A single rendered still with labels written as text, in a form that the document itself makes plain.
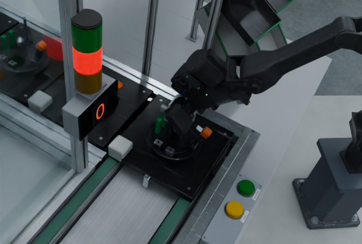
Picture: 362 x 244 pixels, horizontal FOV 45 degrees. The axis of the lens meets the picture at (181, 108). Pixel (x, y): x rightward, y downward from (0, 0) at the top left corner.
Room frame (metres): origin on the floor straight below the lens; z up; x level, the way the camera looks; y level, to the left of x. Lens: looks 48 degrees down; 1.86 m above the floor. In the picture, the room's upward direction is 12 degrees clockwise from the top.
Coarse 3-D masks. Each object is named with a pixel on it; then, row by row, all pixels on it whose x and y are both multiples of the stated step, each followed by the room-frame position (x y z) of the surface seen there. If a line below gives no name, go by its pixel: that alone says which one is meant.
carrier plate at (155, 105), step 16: (160, 96) 0.83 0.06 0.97; (144, 112) 0.77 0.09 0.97; (160, 112) 0.78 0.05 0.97; (128, 128) 0.70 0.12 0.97; (144, 128) 0.71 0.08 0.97; (224, 128) 0.77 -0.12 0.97; (144, 144) 0.66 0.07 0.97; (208, 144) 0.70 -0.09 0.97; (224, 144) 0.71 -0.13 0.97; (128, 160) 0.61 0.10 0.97; (144, 160) 0.62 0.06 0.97; (160, 160) 0.63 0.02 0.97; (192, 160) 0.64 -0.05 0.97; (208, 160) 0.66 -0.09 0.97; (160, 176) 0.58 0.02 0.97; (176, 176) 0.59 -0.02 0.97; (192, 176) 0.60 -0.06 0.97; (176, 192) 0.55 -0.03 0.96; (192, 192) 0.55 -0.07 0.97
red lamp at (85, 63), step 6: (78, 54) 0.53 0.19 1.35; (84, 54) 0.53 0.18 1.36; (90, 54) 0.53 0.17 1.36; (96, 54) 0.54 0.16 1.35; (78, 60) 0.53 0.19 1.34; (84, 60) 0.53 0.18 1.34; (90, 60) 0.53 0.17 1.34; (96, 60) 0.54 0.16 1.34; (78, 66) 0.53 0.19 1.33; (84, 66) 0.53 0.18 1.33; (90, 66) 0.53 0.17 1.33; (96, 66) 0.54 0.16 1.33; (84, 72) 0.53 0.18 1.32; (90, 72) 0.53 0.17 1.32; (96, 72) 0.54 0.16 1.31
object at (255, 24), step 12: (228, 0) 0.90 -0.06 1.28; (240, 0) 0.97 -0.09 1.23; (252, 0) 1.00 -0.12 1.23; (264, 0) 0.99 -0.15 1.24; (228, 12) 0.90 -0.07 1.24; (240, 12) 0.94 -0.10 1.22; (252, 12) 0.96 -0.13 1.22; (264, 12) 0.98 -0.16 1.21; (240, 24) 0.88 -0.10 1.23; (252, 24) 0.92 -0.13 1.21; (264, 24) 0.94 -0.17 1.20; (276, 24) 0.94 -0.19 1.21; (252, 36) 0.89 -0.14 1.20
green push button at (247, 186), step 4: (244, 180) 0.62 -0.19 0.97; (248, 180) 0.62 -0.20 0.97; (240, 184) 0.60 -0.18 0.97; (244, 184) 0.60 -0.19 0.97; (248, 184) 0.61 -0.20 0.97; (252, 184) 0.61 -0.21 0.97; (240, 188) 0.59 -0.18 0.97; (244, 188) 0.59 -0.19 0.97; (248, 188) 0.60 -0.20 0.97; (252, 188) 0.60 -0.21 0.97; (240, 192) 0.59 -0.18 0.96; (244, 192) 0.58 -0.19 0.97; (248, 192) 0.58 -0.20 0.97; (252, 192) 0.59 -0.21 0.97
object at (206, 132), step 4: (196, 128) 0.67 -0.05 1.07; (200, 128) 0.67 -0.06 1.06; (204, 128) 0.67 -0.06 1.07; (208, 128) 0.67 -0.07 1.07; (200, 132) 0.66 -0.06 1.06; (204, 132) 0.66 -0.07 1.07; (208, 132) 0.66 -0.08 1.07; (200, 136) 0.66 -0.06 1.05; (204, 136) 0.65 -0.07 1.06; (208, 136) 0.65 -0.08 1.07; (196, 140) 0.66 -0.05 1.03; (200, 140) 0.66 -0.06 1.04; (192, 144) 0.67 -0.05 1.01; (196, 144) 0.66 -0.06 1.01
